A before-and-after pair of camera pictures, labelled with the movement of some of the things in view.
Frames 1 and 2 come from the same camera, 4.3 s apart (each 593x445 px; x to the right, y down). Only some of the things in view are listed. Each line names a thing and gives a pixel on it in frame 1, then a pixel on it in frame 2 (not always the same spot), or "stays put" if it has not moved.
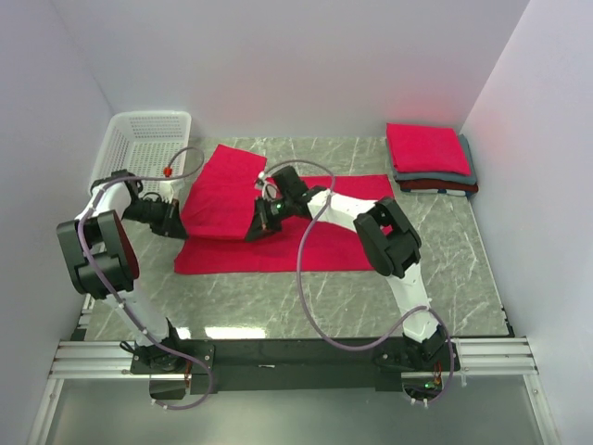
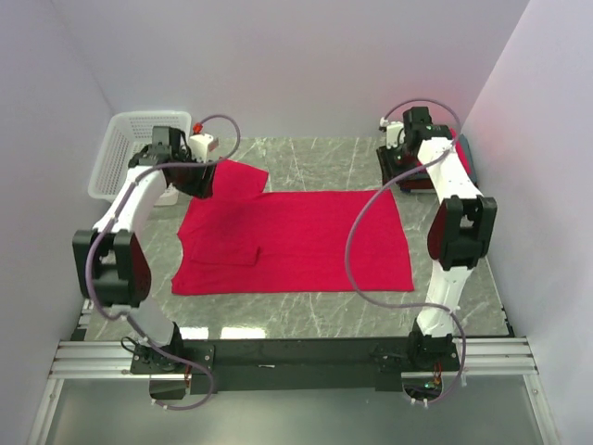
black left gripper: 171,223 -> 203,186
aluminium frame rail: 496,359 stays put
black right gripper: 261,223 -> 388,171
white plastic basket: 153,144 stays put
